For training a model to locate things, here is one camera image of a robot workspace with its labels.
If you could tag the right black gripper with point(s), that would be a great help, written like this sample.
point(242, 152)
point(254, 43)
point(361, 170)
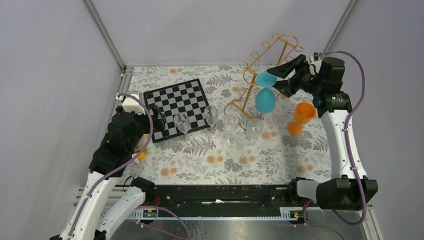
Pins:
point(301, 65)

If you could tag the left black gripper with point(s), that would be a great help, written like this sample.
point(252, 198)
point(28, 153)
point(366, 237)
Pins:
point(159, 124)

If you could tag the clear champagne flute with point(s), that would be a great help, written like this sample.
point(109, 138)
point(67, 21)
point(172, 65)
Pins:
point(182, 123)

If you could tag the teal wine glass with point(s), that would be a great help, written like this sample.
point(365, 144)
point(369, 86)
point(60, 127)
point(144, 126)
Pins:
point(265, 99)

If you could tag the orange wine glass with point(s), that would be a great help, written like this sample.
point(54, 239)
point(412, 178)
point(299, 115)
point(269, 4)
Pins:
point(302, 115)

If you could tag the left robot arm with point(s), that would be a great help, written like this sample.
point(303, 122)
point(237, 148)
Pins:
point(109, 161)

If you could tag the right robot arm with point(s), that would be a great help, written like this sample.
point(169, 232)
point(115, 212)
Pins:
point(350, 188)

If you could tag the tall clear flute glass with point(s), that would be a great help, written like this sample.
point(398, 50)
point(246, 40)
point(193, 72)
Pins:
point(211, 117)

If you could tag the round clear wine glass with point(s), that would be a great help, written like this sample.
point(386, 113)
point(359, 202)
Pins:
point(254, 128)

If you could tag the short clear glass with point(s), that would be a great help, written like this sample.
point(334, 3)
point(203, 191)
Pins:
point(230, 125)

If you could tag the black white chessboard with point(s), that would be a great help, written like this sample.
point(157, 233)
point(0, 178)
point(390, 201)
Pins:
point(186, 97)

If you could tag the colourful toy block house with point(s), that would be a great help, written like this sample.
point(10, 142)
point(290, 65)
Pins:
point(141, 154)

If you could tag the floral table mat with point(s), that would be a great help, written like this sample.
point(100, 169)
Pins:
point(275, 157)

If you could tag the gold wire glass rack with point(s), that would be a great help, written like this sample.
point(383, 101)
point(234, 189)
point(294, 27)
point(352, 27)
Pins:
point(245, 104)

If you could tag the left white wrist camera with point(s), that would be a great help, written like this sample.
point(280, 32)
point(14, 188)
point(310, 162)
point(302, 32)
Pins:
point(131, 105)

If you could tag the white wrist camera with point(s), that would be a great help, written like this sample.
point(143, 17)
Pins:
point(131, 105)
point(315, 63)

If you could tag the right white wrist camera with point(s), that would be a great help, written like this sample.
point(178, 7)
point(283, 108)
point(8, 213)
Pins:
point(315, 63)

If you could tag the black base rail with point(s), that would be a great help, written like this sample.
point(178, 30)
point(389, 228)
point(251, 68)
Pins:
point(222, 202)

